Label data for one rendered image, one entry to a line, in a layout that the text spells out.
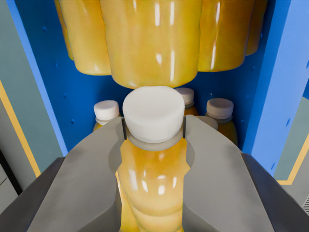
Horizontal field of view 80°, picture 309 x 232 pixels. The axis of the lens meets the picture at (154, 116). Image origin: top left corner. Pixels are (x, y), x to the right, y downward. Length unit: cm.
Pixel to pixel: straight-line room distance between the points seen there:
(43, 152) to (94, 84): 171
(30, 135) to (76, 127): 165
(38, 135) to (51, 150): 18
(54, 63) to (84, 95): 7
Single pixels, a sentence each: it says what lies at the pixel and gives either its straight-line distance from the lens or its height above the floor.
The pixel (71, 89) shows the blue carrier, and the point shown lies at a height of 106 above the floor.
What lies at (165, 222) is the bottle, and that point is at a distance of 20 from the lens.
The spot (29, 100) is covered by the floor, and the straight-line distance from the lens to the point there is 176.
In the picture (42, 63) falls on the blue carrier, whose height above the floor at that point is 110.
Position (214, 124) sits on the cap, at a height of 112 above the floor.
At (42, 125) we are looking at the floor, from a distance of 183.
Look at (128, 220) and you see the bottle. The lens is 33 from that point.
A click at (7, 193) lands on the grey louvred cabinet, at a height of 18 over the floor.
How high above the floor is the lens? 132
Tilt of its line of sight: 61 degrees down
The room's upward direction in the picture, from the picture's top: 178 degrees counter-clockwise
